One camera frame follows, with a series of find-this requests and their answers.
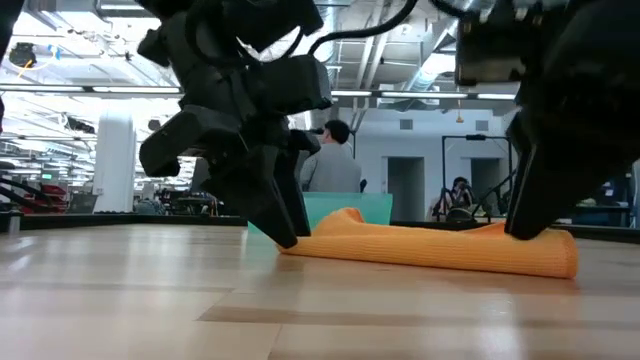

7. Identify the linear ceiling light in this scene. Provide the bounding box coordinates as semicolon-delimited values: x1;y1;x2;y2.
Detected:
329;89;516;101
0;84;182;95

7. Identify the dark background monitor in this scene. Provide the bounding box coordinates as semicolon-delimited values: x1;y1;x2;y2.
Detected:
189;157;214;194

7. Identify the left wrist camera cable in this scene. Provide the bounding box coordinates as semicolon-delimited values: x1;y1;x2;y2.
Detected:
307;0;420;56

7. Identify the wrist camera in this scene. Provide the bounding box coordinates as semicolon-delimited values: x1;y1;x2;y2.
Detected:
244;53;335;117
454;12;534;87

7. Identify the black ceiling device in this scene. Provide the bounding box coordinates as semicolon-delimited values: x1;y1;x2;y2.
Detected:
8;42;39;69

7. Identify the teal translucent plastic basket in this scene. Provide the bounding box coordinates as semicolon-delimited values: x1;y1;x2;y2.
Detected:
247;192;395;236

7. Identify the dark background desk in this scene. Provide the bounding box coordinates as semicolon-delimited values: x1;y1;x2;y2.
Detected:
569;197;636;227

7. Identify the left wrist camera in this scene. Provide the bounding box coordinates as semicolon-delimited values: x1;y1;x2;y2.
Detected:
244;53;335;117

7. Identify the seated person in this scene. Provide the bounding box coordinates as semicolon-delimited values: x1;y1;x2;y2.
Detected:
434;175;481;222

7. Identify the black metal rig frame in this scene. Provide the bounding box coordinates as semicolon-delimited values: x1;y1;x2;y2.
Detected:
441;133;516;221

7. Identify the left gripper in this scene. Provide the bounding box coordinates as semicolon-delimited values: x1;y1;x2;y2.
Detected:
138;69;322;250

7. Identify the standing person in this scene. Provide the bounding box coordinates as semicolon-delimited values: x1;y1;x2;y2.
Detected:
298;119;363;194

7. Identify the orange microfiber towel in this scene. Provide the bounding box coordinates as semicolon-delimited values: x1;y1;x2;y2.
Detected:
277;207;580;280

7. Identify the white column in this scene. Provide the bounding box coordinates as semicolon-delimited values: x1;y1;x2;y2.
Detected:
92;112;137;214

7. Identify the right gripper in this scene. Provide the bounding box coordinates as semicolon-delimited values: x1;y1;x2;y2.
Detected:
503;19;640;241

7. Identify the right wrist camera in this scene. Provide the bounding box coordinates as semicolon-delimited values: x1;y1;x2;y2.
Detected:
454;12;534;87

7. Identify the red shelf unit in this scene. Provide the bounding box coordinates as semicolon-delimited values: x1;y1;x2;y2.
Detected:
19;183;69;215

